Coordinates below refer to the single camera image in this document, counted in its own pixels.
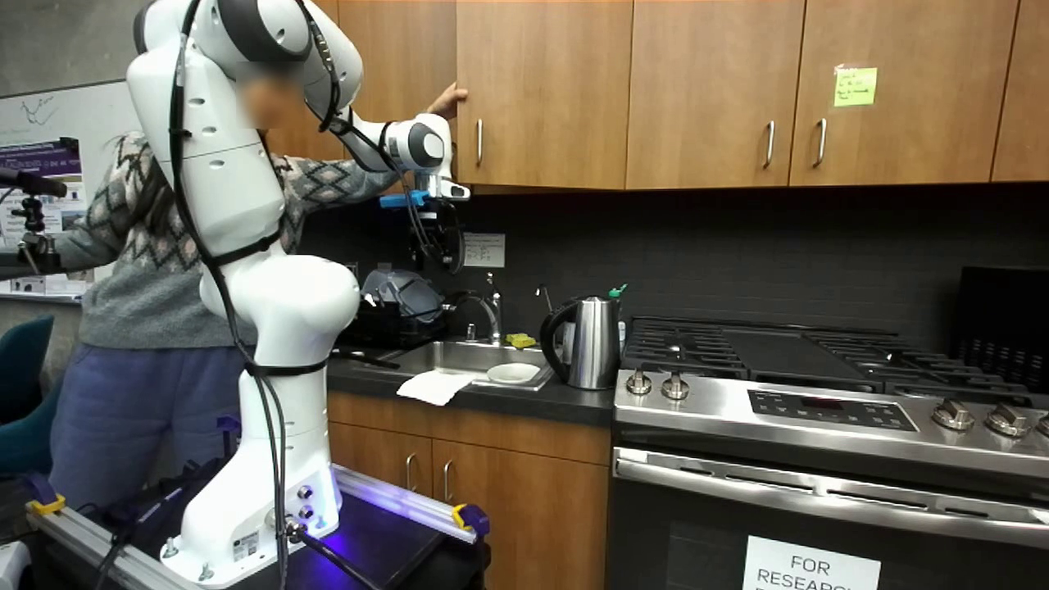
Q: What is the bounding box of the small chrome faucet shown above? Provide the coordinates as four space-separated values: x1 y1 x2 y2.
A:
530 286 562 331

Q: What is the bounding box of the printed poster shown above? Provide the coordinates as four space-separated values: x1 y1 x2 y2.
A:
0 134 92 298

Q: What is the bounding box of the white bowl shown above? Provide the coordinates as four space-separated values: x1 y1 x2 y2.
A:
481 361 545 390

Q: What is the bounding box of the wooden cabinet door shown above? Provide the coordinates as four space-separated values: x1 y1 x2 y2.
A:
623 0 810 194
786 0 1024 190
430 438 612 590
990 0 1049 187
327 419 436 517
451 0 637 194
262 78 353 169
336 0 461 199

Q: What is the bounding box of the black dish rack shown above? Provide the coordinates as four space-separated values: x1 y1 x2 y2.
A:
345 304 457 353

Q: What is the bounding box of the stainless steel gas range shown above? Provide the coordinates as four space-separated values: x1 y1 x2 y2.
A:
608 314 1049 590

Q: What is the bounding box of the white paper label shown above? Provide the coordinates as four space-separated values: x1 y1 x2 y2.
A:
457 229 507 272

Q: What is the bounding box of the person's hand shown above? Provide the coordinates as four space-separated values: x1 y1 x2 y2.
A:
426 78 471 122

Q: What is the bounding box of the chrome kitchen faucet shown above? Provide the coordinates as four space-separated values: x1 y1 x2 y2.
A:
460 286 506 352

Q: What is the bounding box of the green capped bottle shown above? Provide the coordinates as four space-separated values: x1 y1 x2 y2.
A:
603 281 632 359

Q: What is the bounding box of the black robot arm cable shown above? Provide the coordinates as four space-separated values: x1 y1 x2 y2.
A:
164 0 296 590

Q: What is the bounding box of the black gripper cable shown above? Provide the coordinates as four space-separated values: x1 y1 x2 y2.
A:
293 0 451 275

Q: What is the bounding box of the aluminium frame robot cart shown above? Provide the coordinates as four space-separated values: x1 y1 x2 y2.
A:
20 463 493 590

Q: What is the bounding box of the yellow sticky note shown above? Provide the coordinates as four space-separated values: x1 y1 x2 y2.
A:
833 62 883 112

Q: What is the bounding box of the stainless steel electric kettle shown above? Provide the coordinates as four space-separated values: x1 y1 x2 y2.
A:
538 293 623 395

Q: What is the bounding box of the person in grey sweater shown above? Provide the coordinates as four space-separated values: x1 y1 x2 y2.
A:
42 75 290 517

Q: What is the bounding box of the black countertop appliance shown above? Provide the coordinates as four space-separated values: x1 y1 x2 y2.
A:
950 262 1049 395

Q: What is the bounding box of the grey patterned sweater forearm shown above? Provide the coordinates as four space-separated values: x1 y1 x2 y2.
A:
277 101 438 221
0 210 125 278

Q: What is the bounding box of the teal chair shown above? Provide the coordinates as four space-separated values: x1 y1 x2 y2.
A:
0 374 63 482
0 312 60 427

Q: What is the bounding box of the white whiteboard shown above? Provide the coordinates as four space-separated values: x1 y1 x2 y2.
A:
0 78 144 309

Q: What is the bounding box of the stainless steel sink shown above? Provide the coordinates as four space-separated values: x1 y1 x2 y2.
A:
390 339 557 397

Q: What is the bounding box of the white paper towel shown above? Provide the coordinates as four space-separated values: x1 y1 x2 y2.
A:
392 369 485 410

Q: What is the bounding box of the white printed paper sign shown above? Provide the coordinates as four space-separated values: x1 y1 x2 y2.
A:
742 535 886 590

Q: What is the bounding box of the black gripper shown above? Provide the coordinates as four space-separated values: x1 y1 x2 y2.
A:
412 204 461 278

